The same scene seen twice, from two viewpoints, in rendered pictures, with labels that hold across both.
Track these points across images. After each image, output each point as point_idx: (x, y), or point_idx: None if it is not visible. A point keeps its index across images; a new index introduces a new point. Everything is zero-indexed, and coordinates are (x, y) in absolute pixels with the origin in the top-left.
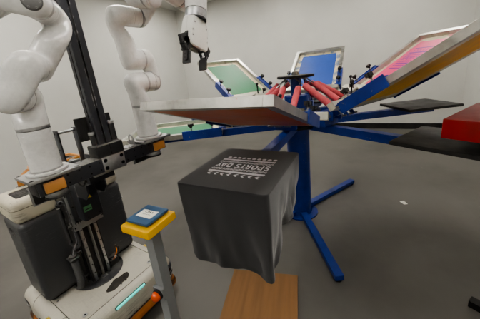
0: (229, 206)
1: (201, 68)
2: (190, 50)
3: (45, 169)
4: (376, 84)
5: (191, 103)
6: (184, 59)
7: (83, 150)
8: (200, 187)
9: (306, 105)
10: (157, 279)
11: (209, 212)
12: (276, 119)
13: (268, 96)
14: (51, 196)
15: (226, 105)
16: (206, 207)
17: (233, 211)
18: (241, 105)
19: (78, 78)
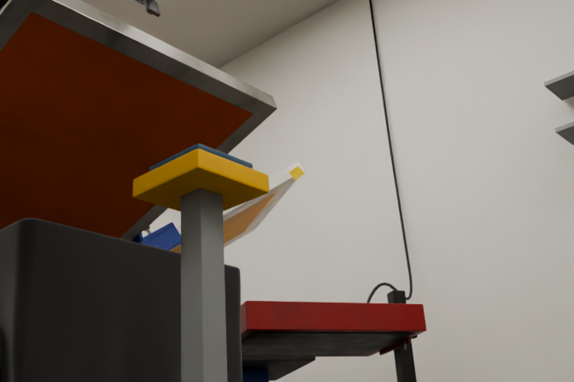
0: (173, 293)
1: (153, 9)
2: None
3: None
4: (162, 237)
5: (156, 44)
6: None
7: None
8: (108, 237)
9: None
10: (213, 363)
11: (117, 315)
12: (120, 199)
13: (266, 95)
14: None
15: (219, 78)
16: (110, 298)
17: (179, 308)
18: (239, 87)
19: None
